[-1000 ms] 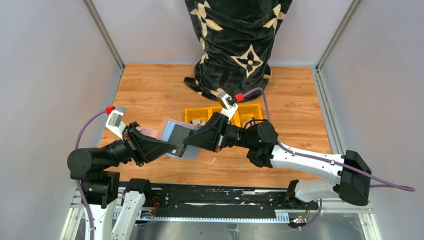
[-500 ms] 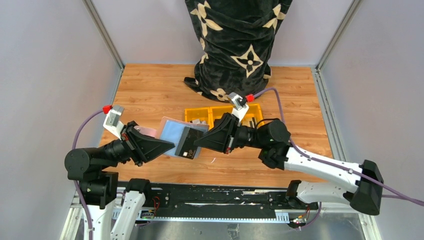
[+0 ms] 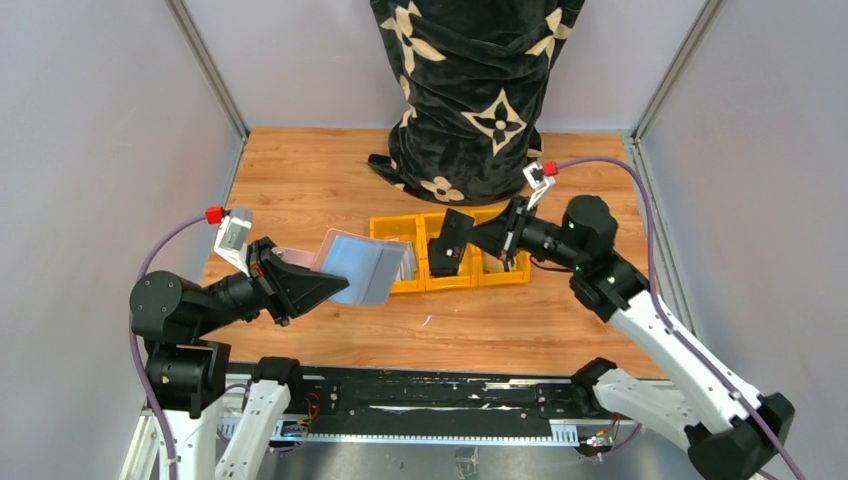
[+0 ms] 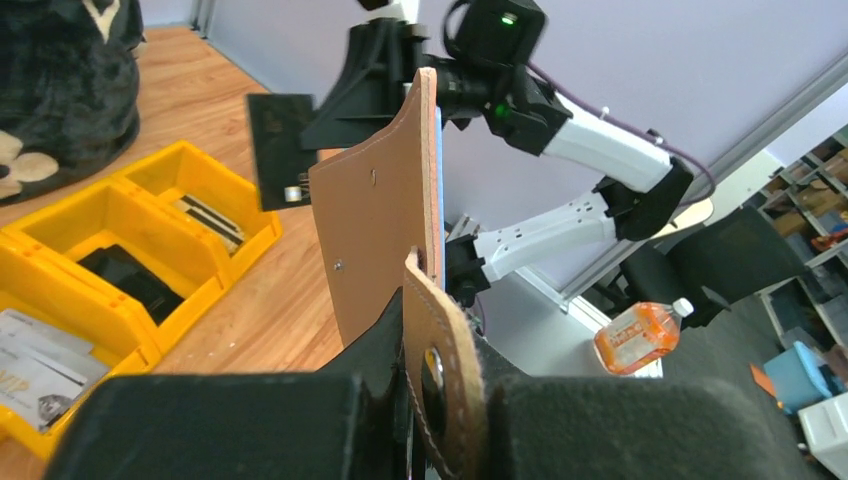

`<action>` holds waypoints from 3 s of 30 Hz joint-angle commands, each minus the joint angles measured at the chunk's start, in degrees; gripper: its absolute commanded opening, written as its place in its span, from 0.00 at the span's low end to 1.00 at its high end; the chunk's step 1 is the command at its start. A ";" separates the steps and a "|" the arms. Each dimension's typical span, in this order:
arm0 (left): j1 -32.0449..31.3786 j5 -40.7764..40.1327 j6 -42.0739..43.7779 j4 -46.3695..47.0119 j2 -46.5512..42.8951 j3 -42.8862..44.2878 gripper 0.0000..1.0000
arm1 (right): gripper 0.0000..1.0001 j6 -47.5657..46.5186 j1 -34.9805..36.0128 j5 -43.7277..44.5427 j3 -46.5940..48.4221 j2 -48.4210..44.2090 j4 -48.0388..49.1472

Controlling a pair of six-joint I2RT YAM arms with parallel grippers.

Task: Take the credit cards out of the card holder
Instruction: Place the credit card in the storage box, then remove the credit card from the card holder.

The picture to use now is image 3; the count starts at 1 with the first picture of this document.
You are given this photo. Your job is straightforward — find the dark grey card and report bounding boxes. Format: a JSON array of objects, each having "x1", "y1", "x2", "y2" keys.
[{"x1": 427, "y1": 208, "x2": 475, "y2": 278}]

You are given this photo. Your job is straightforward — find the pink leather card holder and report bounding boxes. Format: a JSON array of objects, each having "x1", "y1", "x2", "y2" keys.
[{"x1": 279, "y1": 228, "x2": 405, "y2": 307}]

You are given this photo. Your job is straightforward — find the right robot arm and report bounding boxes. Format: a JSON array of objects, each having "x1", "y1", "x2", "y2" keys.
[{"x1": 466, "y1": 195, "x2": 795, "y2": 479}]

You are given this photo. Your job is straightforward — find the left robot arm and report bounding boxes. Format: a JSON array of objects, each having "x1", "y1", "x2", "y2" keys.
[{"x1": 129, "y1": 237, "x2": 349, "y2": 479}]

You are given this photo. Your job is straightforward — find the yellow plastic end bin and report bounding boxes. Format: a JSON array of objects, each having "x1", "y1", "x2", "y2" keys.
[{"x1": 471, "y1": 245, "x2": 533, "y2": 288}]

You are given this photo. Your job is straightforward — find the black floral blanket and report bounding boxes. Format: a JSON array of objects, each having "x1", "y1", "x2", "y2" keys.
[{"x1": 368, "y1": 0, "x2": 584, "y2": 206}]

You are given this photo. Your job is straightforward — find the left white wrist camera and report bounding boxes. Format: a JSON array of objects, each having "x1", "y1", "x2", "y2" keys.
[{"x1": 213, "y1": 207, "x2": 254, "y2": 275}]

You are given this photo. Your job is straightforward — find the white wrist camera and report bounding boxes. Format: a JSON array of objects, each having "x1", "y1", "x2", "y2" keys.
[
  {"x1": 213, "y1": 207, "x2": 254, "y2": 275},
  {"x1": 522, "y1": 161, "x2": 558, "y2": 212}
]

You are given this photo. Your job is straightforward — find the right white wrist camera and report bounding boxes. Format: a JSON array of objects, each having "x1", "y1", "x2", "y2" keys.
[{"x1": 522, "y1": 161, "x2": 558, "y2": 212}]

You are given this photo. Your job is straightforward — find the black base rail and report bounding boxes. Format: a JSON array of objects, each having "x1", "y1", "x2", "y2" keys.
[{"x1": 270, "y1": 366, "x2": 633, "y2": 451}]

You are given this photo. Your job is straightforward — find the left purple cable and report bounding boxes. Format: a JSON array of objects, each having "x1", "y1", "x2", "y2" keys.
[{"x1": 129, "y1": 205, "x2": 227, "y2": 480}]

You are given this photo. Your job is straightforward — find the purple cable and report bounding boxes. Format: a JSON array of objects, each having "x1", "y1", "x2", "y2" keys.
[
  {"x1": 543, "y1": 156, "x2": 806, "y2": 480},
  {"x1": 129, "y1": 205, "x2": 227, "y2": 480}
]

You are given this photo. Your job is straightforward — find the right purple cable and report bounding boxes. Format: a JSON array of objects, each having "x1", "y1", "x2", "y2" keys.
[{"x1": 543, "y1": 156, "x2": 806, "y2": 480}]

